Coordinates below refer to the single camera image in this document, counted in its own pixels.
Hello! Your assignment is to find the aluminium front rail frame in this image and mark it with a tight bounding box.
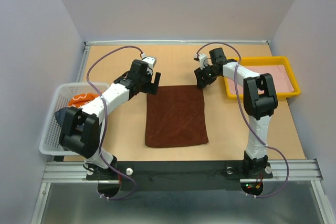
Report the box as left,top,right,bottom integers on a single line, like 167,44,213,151
42,159,323,183

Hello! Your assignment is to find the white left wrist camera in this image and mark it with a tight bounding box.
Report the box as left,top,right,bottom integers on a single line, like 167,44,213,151
140,53,157,68

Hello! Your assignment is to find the aluminium left side rail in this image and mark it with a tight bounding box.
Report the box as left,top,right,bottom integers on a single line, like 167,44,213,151
76,46,91,82

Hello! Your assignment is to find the aluminium back rail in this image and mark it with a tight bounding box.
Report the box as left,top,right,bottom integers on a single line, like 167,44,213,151
84,39,270,46

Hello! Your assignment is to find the brown towel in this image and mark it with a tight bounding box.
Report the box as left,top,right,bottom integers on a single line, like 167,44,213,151
145,85,209,148

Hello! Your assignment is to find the pink folded towel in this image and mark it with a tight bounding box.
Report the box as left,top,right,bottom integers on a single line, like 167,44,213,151
224,65,294,99

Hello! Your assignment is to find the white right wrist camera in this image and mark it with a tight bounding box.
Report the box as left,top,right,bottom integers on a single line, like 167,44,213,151
194,53,209,69

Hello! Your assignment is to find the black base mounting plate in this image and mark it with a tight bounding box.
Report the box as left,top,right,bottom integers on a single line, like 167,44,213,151
84,161,273,197

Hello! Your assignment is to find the yellow plastic tray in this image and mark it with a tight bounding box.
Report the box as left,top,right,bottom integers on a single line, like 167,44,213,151
222,56,301,101

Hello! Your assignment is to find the aluminium rail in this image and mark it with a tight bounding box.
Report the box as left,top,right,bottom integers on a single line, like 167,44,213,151
76,46,91,82
84,39,270,46

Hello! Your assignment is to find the orange white patterned towel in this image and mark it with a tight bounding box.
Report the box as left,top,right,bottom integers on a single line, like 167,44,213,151
68,93,99,108

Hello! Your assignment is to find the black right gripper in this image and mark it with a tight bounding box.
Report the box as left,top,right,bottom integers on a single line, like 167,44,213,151
193,62,219,88

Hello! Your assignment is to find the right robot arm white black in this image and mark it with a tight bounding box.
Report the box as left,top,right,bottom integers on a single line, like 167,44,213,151
194,48,278,177

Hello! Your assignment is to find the white plastic basket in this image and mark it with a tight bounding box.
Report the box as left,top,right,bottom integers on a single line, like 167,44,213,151
39,82,95,156

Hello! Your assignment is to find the dark blue-grey towel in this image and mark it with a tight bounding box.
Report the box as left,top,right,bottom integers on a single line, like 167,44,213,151
54,107,68,126

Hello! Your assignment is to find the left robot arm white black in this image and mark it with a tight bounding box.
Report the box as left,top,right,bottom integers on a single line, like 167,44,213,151
59,57,161,179

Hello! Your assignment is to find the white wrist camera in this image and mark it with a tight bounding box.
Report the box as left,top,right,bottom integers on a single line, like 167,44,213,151
194,53,209,69
140,53,157,68

